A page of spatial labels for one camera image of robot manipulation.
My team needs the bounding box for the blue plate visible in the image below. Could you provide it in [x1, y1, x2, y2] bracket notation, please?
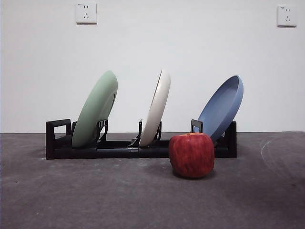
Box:
[193, 75, 244, 143]

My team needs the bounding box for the cream white plate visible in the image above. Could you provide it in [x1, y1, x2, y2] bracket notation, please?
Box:
[139, 69, 172, 147]

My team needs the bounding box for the green plate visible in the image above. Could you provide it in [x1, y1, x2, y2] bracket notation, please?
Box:
[71, 70, 119, 148]

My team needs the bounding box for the red apple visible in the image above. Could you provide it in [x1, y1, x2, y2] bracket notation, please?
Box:
[168, 133, 215, 178]

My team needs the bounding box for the white wall socket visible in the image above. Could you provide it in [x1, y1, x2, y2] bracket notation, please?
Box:
[277, 6, 298, 28]
[76, 1, 98, 25]

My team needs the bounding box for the black plate rack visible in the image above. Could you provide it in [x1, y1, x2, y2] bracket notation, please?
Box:
[45, 118, 237, 160]

